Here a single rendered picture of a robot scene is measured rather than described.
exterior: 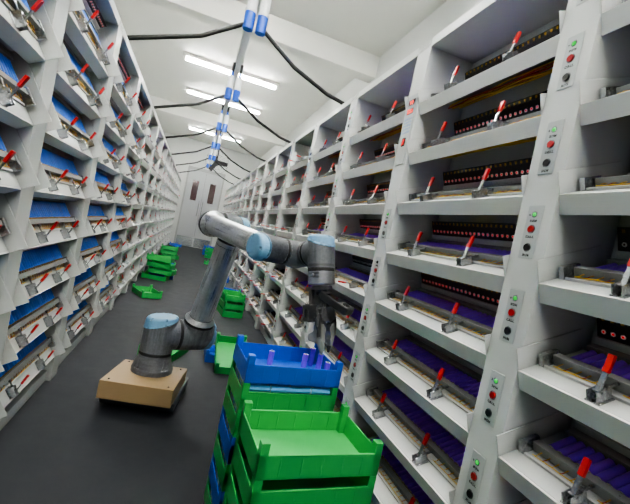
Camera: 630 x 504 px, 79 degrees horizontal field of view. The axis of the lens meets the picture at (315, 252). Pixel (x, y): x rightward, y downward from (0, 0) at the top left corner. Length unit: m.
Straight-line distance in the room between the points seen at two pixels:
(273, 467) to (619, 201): 0.86
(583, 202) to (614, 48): 0.37
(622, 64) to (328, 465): 1.11
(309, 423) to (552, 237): 0.76
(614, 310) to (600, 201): 0.21
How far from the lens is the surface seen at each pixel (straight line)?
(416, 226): 1.59
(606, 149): 1.11
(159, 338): 1.98
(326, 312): 1.23
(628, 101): 0.99
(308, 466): 0.96
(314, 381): 1.23
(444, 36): 1.68
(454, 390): 1.24
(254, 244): 1.26
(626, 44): 1.19
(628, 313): 0.87
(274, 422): 1.11
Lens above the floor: 0.92
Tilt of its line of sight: 2 degrees down
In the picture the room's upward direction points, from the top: 12 degrees clockwise
